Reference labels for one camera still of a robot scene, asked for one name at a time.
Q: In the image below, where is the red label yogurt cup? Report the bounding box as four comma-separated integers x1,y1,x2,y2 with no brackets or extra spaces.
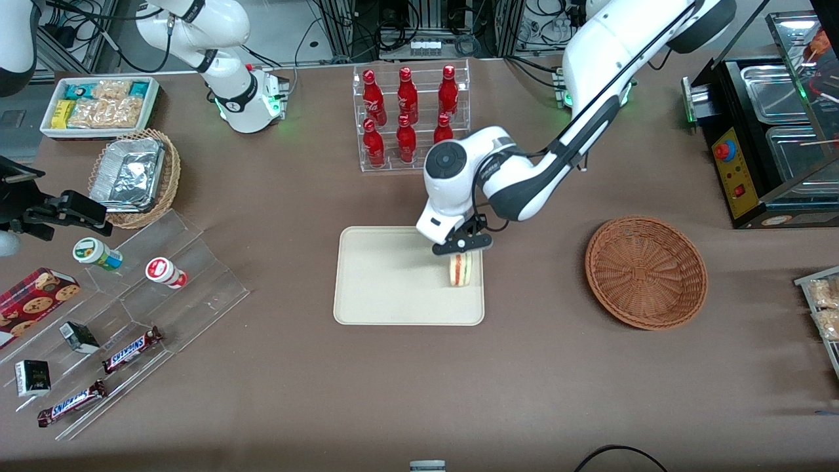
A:
145,257,189,290

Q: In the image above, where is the cream plastic tray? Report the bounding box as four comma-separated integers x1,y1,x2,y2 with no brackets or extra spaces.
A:
333,226,485,326

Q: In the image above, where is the white rectangular snack bin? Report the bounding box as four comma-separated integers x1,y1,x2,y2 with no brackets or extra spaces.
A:
39,76,161,142

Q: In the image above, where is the aluminium frame post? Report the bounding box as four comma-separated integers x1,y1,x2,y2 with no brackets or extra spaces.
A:
326,0,358,61
493,0,520,58

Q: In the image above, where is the green label yogurt cup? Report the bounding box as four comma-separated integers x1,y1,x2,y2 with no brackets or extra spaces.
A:
72,237,124,272

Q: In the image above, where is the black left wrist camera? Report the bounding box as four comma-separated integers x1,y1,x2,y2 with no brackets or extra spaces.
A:
431,233,494,258

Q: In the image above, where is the aluminium foil container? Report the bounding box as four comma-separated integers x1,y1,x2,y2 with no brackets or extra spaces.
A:
90,138,166,214

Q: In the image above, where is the small black box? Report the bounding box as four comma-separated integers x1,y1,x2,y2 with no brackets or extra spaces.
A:
59,321,101,355
14,359,52,398

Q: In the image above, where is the triangular sandwich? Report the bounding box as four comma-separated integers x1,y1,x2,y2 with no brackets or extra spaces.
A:
448,252,473,288

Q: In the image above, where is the clear acrylic bottle rack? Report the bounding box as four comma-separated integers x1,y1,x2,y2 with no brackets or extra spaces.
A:
353,59,471,173

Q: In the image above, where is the black cable loop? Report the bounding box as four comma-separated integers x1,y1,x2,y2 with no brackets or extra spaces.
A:
574,444,669,472

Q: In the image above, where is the black food warmer machine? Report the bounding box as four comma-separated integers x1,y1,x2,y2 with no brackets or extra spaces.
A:
682,10,839,230

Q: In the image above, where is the round brown wicker basket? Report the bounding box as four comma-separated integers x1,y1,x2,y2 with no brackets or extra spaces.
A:
585,216,709,330

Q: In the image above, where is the clear cracker bag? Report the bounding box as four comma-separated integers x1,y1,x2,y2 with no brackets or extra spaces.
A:
92,79,132,101
67,98,143,129

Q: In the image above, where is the red tartan cookie box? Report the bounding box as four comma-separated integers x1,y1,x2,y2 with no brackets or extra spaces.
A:
0,267,82,350

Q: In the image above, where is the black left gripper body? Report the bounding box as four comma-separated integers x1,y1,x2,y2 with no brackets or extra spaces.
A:
451,212,491,241

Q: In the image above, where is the clear acrylic stepped stand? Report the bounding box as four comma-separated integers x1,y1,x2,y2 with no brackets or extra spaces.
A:
0,208,251,441

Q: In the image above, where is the clear pastry bag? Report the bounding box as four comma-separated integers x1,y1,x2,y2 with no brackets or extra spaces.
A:
808,278,839,310
811,309,839,342

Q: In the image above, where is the light wicker basket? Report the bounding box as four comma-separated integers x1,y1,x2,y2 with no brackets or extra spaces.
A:
88,128,182,229

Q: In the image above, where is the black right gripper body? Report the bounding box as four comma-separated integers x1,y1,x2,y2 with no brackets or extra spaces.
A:
0,156,67,241

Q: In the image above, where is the grey snack tray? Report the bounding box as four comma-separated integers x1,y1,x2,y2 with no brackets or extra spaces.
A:
793,265,839,381

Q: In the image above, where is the snickers bar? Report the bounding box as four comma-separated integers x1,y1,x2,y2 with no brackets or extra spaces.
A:
37,380,109,428
102,326,165,375

